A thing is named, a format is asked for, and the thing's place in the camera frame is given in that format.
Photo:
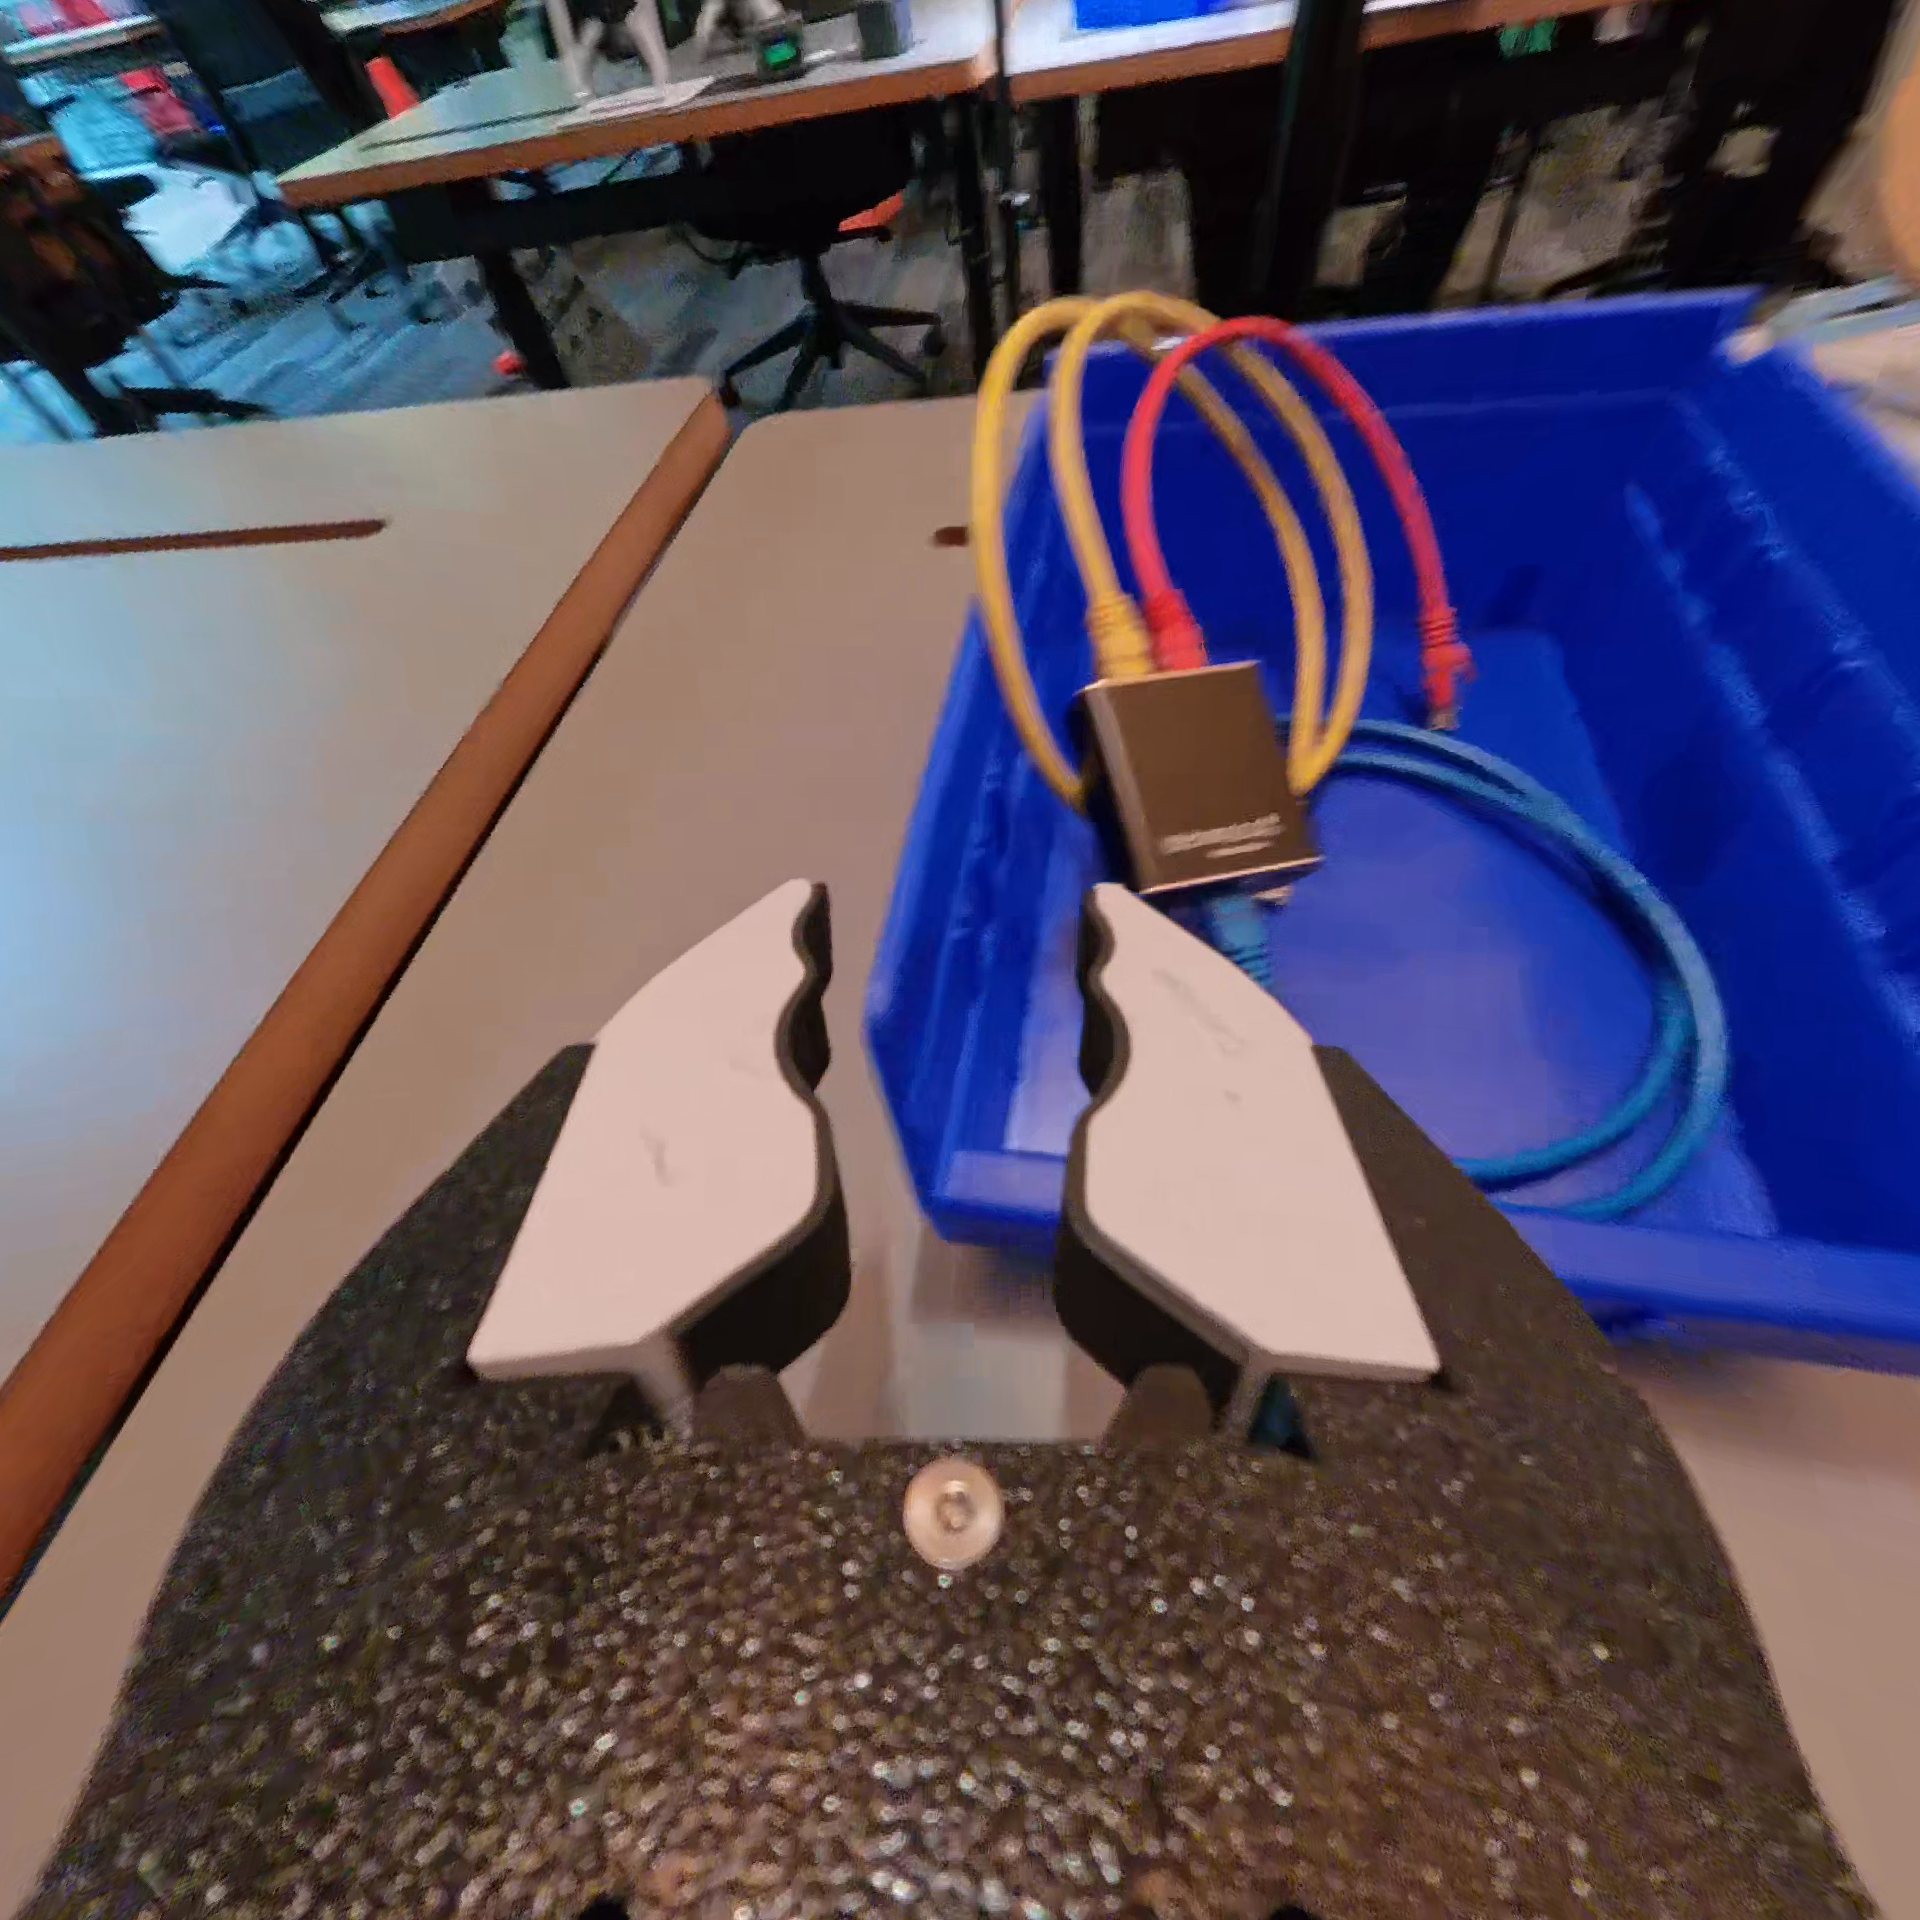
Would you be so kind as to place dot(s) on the black network adapter box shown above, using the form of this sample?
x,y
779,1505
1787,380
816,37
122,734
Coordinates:
x,y
1200,780

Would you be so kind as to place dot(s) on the background work table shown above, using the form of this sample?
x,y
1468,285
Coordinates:
x,y
1200,45
630,112

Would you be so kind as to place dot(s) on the black office chair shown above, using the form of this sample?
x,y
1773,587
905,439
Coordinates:
x,y
90,285
819,300

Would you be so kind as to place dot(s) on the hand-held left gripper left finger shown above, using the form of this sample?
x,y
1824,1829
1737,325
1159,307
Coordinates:
x,y
674,1170

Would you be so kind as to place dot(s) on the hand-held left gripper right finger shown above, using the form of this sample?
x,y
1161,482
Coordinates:
x,y
1245,1185

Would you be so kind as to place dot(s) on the blue plastic bin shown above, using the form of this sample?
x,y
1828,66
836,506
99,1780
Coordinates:
x,y
1651,571

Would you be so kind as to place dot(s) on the grey desk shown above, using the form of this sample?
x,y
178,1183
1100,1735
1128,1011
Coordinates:
x,y
300,721
780,674

